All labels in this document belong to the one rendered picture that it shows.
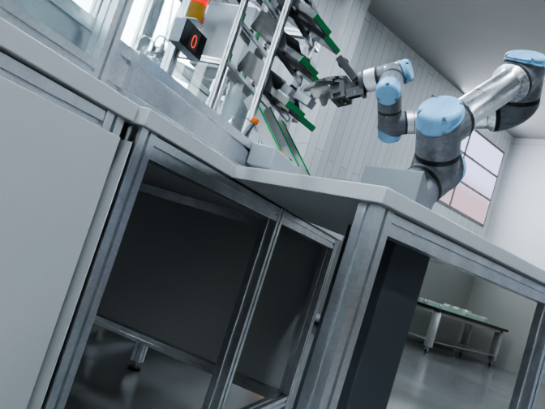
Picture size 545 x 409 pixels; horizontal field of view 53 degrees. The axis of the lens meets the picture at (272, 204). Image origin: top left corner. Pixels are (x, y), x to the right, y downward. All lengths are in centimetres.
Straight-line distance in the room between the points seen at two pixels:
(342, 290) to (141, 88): 50
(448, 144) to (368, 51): 658
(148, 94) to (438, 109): 75
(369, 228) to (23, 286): 54
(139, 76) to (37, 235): 34
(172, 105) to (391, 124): 87
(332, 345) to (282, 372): 141
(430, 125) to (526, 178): 985
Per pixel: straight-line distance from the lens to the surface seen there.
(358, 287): 92
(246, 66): 203
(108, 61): 89
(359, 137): 788
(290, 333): 231
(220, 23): 319
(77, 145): 83
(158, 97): 106
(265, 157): 141
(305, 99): 191
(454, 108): 146
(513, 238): 1099
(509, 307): 1076
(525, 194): 1116
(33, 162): 78
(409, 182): 136
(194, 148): 104
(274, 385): 235
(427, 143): 146
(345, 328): 93
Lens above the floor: 70
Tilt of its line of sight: 5 degrees up
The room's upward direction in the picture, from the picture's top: 18 degrees clockwise
